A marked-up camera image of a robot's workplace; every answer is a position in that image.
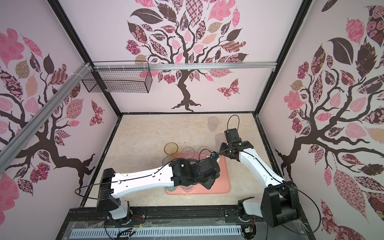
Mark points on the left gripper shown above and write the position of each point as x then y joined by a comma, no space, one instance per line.
209,181

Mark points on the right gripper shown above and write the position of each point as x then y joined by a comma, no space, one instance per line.
222,147

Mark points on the clear cup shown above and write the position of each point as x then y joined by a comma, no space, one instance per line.
187,189
204,152
213,123
188,153

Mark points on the blue-grey plastic cup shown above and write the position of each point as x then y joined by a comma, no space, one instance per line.
168,159

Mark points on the amber plastic cup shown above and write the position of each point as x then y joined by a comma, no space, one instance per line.
171,149

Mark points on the pink tray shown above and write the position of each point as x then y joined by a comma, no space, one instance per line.
221,185

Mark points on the teal plastic cup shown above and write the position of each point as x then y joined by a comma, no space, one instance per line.
170,189

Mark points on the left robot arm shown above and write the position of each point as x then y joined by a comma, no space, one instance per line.
114,186

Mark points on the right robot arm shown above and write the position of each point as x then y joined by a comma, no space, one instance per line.
280,203

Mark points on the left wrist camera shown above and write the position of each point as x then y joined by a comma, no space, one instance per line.
214,156

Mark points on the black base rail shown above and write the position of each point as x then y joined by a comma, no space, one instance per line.
253,228

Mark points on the white slotted cable duct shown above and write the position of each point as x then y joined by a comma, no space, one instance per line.
158,232

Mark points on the black wire basket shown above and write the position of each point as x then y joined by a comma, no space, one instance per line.
119,77

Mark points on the back aluminium rail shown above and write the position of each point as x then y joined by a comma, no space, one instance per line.
200,66

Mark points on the aluminium rail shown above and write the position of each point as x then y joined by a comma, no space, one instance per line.
12,149
200,66

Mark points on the left aluminium rail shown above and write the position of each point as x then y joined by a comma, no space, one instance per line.
12,149

